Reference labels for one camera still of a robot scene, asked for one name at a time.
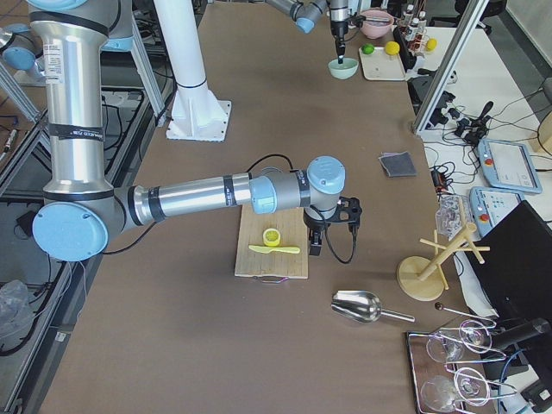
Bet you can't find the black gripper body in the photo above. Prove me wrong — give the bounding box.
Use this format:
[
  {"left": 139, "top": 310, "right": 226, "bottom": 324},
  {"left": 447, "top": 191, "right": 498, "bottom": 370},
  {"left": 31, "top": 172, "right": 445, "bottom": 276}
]
[
  {"left": 330, "top": 19, "right": 346, "bottom": 42},
  {"left": 303, "top": 207, "right": 327, "bottom": 242}
]

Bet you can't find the mint green bowl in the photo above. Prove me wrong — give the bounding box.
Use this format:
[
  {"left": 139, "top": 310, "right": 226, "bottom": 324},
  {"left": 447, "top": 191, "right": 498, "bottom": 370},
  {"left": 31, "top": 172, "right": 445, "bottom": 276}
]
[{"left": 328, "top": 57, "right": 359, "bottom": 80}]

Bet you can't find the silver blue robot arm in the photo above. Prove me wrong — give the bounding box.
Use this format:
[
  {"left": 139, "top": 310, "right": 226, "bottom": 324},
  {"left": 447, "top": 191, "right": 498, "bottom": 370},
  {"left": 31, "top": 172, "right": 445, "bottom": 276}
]
[
  {"left": 29, "top": 1, "right": 346, "bottom": 261},
  {"left": 267, "top": 0, "right": 350, "bottom": 64}
]

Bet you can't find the pink bowl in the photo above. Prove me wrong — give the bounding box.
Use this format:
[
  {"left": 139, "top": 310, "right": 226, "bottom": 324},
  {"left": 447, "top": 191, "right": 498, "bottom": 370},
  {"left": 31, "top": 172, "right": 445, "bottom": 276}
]
[{"left": 361, "top": 10, "right": 394, "bottom": 39}]

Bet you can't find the wooden cutting board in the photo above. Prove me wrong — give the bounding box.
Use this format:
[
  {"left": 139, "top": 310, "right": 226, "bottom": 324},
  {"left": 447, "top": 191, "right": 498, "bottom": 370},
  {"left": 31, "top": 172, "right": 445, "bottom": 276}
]
[{"left": 235, "top": 204, "right": 309, "bottom": 279}]

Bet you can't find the green lime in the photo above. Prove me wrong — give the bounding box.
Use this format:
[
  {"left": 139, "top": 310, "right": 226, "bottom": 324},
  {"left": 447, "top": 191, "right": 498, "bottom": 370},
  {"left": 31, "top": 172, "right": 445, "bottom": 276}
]
[{"left": 361, "top": 43, "right": 374, "bottom": 55}]

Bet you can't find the beige rabbit serving tray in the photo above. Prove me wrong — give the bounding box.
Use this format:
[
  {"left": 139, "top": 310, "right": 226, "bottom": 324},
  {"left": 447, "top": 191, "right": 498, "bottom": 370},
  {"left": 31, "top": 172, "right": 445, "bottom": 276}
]
[{"left": 358, "top": 47, "right": 405, "bottom": 81}]

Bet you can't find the halved lemon slice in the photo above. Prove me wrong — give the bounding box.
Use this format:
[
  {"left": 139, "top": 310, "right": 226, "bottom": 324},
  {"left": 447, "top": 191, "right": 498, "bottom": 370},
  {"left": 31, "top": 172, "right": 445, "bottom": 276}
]
[{"left": 262, "top": 228, "right": 281, "bottom": 247}]

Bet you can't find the yellow lemon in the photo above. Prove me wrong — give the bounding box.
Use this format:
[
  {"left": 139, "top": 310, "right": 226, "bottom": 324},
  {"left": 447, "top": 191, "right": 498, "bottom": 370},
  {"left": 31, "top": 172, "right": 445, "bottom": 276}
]
[{"left": 384, "top": 41, "right": 400, "bottom": 56}]

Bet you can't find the yellow plastic knife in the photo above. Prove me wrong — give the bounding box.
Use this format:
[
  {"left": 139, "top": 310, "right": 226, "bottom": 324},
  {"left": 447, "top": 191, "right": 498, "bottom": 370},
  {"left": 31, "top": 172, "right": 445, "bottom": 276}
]
[{"left": 248, "top": 245, "right": 301, "bottom": 254}]

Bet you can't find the metal scoop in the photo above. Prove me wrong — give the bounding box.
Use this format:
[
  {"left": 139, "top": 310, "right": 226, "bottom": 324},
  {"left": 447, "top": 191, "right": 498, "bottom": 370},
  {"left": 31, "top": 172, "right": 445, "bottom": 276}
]
[{"left": 330, "top": 290, "right": 416, "bottom": 323}]

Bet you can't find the grey folded cloth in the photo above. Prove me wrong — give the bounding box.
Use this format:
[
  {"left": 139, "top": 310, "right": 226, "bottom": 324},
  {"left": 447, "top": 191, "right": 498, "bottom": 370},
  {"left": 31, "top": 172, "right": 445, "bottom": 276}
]
[{"left": 379, "top": 152, "right": 417, "bottom": 178}]

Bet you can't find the wooden mug tree stand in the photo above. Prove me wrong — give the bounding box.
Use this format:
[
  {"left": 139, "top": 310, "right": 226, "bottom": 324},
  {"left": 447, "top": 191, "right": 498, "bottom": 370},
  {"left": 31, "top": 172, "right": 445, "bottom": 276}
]
[{"left": 397, "top": 196, "right": 490, "bottom": 301}]

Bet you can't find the blue teach pendant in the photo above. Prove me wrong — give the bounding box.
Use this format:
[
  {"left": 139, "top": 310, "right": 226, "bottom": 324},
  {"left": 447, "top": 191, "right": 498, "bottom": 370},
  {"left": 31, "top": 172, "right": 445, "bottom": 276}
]
[
  {"left": 469, "top": 186, "right": 524, "bottom": 237},
  {"left": 478, "top": 138, "right": 543, "bottom": 194}
]

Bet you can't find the black monitor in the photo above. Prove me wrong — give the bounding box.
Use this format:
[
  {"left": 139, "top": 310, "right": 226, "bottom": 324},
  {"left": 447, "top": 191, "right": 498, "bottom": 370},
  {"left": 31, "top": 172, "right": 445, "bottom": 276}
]
[{"left": 470, "top": 201, "right": 552, "bottom": 321}]

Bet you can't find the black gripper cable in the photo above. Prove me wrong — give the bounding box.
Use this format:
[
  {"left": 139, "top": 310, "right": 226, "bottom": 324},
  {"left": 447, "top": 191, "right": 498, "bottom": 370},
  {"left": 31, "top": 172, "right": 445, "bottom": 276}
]
[{"left": 321, "top": 223, "right": 359, "bottom": 265}]

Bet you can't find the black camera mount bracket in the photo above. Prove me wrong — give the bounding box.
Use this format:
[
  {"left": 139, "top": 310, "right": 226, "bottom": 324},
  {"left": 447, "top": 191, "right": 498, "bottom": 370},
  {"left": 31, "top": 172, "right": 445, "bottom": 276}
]
[{"left": 336, "top": 197, "right": 362, "bottom": 226}]

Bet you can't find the aluminium frame post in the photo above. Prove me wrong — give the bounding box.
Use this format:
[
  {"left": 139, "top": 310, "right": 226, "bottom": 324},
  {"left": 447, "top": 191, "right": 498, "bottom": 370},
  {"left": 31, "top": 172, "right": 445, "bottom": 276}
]
[{"left": 411, "top": 0, "right": 488, "bottom": 135}]

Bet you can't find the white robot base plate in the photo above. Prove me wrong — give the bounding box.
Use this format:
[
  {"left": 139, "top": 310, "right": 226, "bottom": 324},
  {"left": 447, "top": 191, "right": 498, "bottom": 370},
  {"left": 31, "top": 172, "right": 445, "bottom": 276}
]
[{"left": 154, "top": 0, "right": 231, "bottom": 142}]

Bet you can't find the wire glass rack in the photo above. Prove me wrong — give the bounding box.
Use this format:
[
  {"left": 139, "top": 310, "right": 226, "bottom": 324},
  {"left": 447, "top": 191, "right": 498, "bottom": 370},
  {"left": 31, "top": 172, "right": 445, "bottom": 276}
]
[{"left": 406, "top": 317, "right": 517, "bottom": 413}]

